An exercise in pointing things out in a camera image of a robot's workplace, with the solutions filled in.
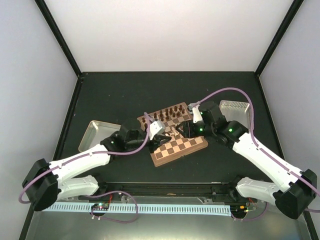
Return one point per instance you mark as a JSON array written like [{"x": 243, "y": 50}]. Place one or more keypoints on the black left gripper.
[{"x": 157, "y": 141}]

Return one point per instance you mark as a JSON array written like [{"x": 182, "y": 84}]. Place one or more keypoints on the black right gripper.
[{"x": 189, "y": 132}]

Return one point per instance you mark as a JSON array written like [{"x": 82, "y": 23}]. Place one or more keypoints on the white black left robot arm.
[{"x": 48, "y": 182}]

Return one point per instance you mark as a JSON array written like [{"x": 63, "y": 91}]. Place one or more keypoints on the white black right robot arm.
[{"x": 291, "y": 189}]

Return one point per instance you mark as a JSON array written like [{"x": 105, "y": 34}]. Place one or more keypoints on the light chess pieces pile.
[{"x": 173, "y": 132}]

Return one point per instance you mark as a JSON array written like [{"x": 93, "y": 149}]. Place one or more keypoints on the wooden chess board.
[{"x": 178, "y": 147}]

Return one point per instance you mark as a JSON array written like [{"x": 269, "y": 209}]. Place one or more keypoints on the dark chess pieces row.
[{"x": 172, "y": 115}]

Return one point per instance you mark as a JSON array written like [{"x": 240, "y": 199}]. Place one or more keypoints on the pink plastic bin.
[{"x": 236, "y": 111}]

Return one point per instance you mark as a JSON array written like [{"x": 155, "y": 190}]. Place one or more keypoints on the metal tray yellow rim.
[{"x": 95, "y": 133}]

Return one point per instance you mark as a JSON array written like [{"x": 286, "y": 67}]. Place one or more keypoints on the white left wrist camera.
[{"x": 156, "y": 128}]

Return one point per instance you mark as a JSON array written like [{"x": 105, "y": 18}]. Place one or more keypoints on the black mounting rail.
[{"x": 218, "y": 192}]

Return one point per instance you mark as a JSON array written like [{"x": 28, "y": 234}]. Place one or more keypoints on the light blue slotted cable duct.
[{"x": 141, "y": 208}]

